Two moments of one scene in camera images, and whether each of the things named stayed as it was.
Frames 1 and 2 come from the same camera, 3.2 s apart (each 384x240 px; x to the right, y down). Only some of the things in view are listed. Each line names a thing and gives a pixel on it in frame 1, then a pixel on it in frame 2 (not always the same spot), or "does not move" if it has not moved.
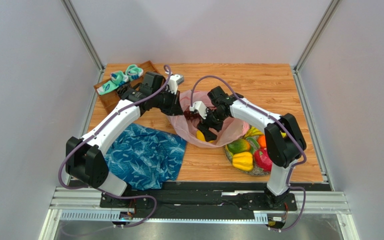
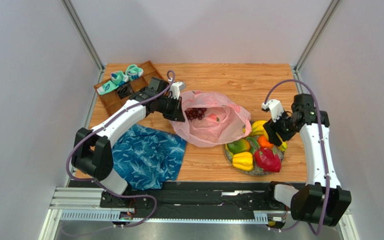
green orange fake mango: [238, 145] does not move
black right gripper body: [210, 123] → [275, 133]
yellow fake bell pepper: [243, 160] does not move
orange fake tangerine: [262, 141] does not move
